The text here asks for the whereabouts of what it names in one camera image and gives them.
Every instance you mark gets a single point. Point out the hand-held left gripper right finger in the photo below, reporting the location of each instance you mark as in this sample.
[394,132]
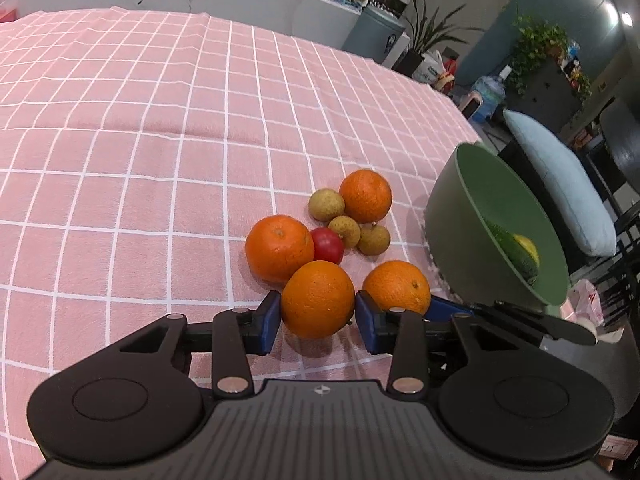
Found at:
[368,325]

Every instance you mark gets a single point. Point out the yellow lemon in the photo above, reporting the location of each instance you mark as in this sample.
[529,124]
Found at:
[529,247]

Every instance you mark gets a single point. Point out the green bowl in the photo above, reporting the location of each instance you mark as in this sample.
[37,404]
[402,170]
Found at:
[480,210]

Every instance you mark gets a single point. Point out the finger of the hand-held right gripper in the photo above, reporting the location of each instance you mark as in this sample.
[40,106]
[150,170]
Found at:
[446,307]

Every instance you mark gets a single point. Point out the pink checkered tablecloth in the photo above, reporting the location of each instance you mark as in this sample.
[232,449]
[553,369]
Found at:
[150,160]

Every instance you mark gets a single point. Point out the black chair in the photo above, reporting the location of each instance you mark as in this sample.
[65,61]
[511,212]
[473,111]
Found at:
[620,160]

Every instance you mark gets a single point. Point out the white plastic bag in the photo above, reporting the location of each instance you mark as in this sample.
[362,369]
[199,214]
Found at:
[430,69]

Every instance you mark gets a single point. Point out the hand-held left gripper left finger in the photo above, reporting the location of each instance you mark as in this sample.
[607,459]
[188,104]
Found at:
[267,324]

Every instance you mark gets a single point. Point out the green avocado in bowl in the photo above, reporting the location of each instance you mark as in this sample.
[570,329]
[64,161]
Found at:
[515,255]

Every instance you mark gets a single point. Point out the red tomato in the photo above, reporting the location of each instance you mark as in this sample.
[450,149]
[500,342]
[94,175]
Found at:
[328,245]

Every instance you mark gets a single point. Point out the orange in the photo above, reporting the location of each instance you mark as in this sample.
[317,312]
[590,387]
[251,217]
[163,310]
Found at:
[317,299]
[397,287]
[365,195]
[279,248]

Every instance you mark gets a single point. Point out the potted long-leaf plant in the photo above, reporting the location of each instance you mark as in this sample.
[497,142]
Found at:
[425,30]

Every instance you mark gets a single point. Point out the light blue cushion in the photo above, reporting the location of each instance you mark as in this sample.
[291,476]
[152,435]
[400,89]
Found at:
[560,185]

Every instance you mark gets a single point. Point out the dark grey cabinet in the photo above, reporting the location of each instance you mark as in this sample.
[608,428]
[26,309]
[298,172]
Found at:
[552,92]

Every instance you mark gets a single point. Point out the leafy trailing plant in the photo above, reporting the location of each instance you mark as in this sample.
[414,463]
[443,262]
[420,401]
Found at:
[537,50]

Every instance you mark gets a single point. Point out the grey trash bin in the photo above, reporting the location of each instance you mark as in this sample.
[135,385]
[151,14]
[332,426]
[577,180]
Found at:
[372,32]

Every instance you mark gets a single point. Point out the brown longan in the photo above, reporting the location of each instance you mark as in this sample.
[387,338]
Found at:
[345,230]
[373,239]
[326,204]

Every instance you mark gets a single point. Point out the blue water jug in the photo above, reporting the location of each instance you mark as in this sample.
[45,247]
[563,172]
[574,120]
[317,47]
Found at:
[489,92]

